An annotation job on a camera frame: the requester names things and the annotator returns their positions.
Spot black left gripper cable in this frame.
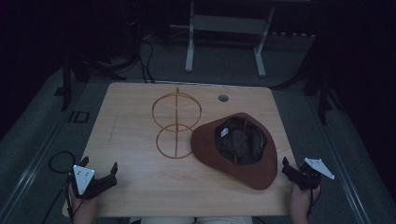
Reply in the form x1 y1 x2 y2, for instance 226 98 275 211
41 150 78 224

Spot black tripod stand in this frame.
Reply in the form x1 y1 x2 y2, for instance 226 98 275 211
274 31 345 126

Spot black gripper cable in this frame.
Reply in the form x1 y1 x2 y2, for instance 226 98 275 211
305 185 322 218
41 150 78 224

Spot black floor cables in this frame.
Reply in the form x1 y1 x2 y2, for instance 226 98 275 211
136 34 157 84

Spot white metal desk frame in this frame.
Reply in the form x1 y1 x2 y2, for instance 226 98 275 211
184 0 277 78

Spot wooden ring hat stand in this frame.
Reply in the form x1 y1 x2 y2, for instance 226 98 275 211
151 87 203 161

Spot black metal stand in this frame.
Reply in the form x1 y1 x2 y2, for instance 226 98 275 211
54 55 94 112

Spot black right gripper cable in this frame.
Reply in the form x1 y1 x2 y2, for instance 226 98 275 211
305 185 322 218

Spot brown felt hat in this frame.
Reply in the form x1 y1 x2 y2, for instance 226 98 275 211
190 112 279 191

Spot person's left hand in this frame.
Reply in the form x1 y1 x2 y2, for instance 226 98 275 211
67 185 99 224

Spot person's right hand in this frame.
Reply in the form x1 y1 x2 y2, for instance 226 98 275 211
289 182 321 224

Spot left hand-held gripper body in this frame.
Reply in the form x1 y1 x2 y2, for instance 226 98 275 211
68 163 119 201

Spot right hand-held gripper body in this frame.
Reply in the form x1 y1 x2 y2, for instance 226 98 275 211
289 157 336 191

